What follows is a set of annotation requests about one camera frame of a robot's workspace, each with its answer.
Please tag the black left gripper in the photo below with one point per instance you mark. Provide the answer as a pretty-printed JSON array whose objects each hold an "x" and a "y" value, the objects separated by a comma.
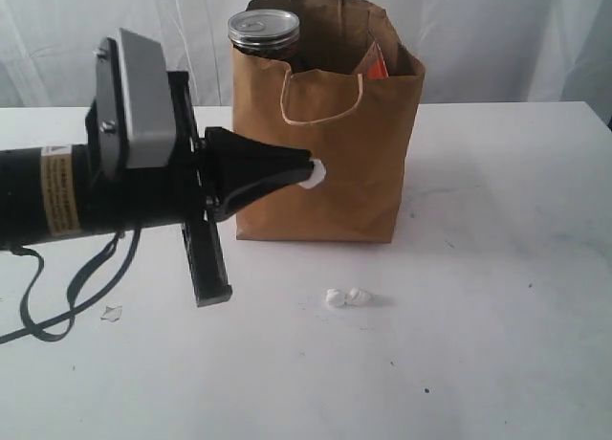
[{"x": 241, "y": 172}]

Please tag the dark can with pull-tab lid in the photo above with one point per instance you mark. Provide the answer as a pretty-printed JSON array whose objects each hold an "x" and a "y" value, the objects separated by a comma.
[{"x": 267, "y": 33}]

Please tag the brown pouch with orange label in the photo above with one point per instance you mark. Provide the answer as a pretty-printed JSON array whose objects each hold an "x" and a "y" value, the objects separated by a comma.
[{"x": 372, "y": 65}]

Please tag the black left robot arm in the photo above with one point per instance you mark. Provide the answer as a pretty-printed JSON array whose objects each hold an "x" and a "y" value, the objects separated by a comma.
[{"x": 61, "y": 192}]

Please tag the brown paper shopping bag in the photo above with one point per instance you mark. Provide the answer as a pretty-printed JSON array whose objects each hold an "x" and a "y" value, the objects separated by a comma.
[{"x": 359, "y": 128}]

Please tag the small torn tape scrap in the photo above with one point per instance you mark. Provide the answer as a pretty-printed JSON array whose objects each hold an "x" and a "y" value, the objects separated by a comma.
[{"x": 111, "y": 314}]

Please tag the white backdrop curtain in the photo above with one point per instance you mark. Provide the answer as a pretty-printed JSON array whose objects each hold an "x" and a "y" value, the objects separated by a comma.
[{"x": 474, "y": 50}]

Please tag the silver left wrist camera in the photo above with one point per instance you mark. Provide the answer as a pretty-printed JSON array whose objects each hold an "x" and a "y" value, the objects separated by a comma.
[{"x": 136, "y": 126}]

